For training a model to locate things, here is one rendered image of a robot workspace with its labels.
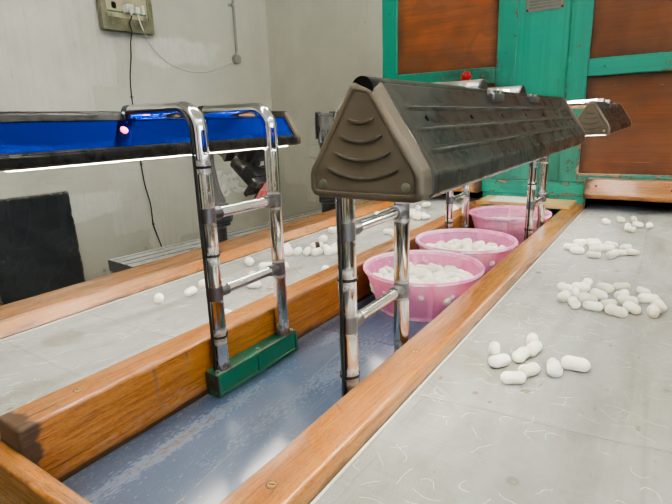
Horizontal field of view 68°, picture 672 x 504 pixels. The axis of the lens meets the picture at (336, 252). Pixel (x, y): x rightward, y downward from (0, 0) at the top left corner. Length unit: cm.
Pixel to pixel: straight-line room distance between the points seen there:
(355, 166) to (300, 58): 361
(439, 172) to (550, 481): 36
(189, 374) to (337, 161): 55
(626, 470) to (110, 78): 316
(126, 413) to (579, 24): 183
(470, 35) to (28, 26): 223
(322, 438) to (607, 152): 167
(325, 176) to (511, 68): 180
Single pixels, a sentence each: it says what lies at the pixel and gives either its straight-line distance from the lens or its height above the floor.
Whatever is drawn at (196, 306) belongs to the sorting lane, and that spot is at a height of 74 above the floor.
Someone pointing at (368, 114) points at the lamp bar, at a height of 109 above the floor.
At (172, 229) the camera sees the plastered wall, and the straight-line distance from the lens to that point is 356.
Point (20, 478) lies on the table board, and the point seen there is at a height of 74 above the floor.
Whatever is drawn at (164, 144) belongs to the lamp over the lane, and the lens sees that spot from 85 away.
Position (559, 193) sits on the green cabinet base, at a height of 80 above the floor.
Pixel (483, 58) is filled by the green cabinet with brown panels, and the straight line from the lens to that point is 213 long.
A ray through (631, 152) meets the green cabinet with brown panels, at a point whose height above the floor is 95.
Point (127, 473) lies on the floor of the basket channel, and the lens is 72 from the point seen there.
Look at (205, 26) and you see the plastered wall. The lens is 379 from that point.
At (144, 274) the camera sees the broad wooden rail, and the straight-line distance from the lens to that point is 120.
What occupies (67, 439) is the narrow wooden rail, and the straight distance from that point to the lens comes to 72.
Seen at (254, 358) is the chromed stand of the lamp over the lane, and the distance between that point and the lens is 86.
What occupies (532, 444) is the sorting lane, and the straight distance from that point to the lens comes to 62.
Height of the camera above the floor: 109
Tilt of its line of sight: 15 degrees down
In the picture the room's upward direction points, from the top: 2 degrees counter-clockwise
